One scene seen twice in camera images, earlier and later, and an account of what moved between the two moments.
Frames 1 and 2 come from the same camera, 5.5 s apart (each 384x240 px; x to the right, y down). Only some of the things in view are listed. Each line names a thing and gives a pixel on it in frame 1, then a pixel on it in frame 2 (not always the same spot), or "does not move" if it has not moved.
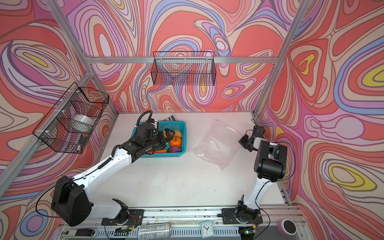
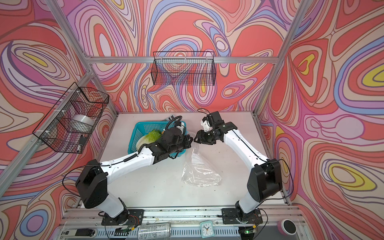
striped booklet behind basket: x=170 y=118 does not move
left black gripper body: x=156 y=140 -> x=182 y=143
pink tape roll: x=287 y=227 does not move
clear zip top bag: x=219 y=145 -> x=199 y=172
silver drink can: x=154 y=231 does not move
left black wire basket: x=68 y=127 does not move
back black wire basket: x=195 y=68 does not move
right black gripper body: x=244 y=141 -> x=207 y=138
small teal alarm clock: x=207 y=229 does not move
